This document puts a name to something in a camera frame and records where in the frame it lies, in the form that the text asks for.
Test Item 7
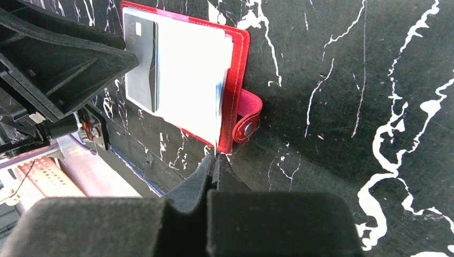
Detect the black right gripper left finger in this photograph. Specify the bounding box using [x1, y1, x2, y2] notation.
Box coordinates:
[1, 155, 212, 256]

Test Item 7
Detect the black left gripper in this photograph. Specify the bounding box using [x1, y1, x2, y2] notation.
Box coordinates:
[1, 1, 139, 158]

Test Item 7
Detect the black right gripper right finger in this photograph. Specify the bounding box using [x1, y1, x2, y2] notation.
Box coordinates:
[207, 154, 364, 256]

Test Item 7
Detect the black VIP card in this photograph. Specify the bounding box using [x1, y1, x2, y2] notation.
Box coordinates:
[123, 13, 158, 114]

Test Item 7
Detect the red leather card holder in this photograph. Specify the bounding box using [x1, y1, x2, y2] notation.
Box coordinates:
[120, 1, 263, 154]

